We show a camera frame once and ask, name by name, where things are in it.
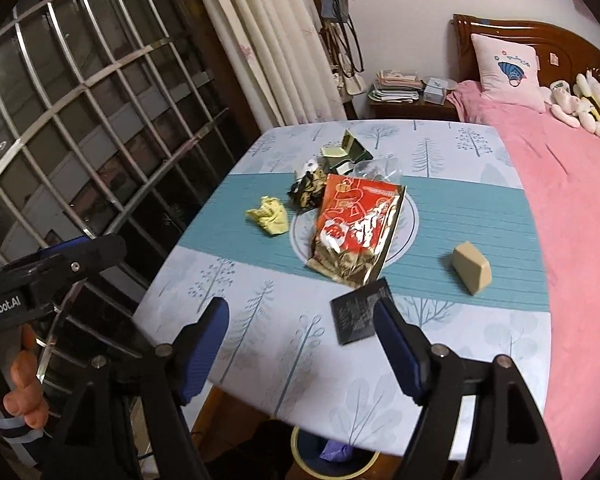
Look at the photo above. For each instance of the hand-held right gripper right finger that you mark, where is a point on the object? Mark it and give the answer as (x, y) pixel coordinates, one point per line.
(397, 355)

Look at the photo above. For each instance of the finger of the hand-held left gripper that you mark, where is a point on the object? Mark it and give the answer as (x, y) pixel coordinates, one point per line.
(85, 257)
(65, 244)

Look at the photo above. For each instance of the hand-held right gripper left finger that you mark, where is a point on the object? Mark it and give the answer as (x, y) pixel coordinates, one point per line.
(205, 350)

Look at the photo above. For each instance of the black packet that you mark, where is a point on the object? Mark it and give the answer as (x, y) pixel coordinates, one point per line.
(352, 315)

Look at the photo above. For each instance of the purple plastic bag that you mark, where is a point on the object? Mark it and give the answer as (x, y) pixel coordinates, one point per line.
(336, 451)

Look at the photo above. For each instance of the dark blue bin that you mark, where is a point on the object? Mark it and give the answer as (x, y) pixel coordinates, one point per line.
(365, 465)

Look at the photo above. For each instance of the green cream carton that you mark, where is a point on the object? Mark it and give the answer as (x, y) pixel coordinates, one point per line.
(352, 147)

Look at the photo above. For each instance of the person's left hand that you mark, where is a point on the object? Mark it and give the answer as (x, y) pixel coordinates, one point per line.
(22, 385)

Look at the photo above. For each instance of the tree print tablecloth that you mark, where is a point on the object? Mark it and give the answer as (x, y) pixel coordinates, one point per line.
(280, 340)

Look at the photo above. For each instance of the beige wedge box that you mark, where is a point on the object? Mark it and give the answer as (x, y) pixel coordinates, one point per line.
(472, 267)

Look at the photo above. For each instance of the metal window grille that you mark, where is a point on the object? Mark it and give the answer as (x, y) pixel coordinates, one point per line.
(105, 125)

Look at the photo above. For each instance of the red gold snack bag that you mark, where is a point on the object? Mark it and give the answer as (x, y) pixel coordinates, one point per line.
(355, 225)

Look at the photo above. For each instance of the yellow crumpled wrapper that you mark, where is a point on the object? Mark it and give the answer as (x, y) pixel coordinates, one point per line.
(270, 215)

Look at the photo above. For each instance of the black gold crumpled wrapper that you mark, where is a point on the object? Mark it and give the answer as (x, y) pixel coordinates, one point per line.
(307, 190)

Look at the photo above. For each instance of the small white wrapper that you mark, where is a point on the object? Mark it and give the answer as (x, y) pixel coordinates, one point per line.
(311, 165)

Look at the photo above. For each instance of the pink blanket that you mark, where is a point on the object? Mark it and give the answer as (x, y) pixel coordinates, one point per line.
(580, 235)

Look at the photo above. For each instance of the wooden nightstand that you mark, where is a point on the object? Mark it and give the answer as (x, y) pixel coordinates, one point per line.
(410, 110)

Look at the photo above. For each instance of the light blue box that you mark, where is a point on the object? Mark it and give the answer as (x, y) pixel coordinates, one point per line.
(435, 92)

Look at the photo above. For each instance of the stack of books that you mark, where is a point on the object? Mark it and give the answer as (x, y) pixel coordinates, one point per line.
(395, 86)

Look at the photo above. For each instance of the white tote bag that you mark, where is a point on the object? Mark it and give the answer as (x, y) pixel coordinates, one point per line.
(349, 86)

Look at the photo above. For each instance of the cream curtain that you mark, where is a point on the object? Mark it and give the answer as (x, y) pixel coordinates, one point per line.
(270, 45)

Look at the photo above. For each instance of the pink pillow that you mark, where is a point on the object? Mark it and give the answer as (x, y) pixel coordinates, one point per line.
(507, 75)

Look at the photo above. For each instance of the white plush toy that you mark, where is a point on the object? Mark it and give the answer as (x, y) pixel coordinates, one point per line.
(565, 105)

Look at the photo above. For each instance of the bee plush toy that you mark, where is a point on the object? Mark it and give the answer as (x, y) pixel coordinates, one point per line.
(592, 105)

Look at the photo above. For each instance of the wooden headboard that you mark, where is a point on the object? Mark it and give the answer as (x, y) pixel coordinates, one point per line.
(555, 40)

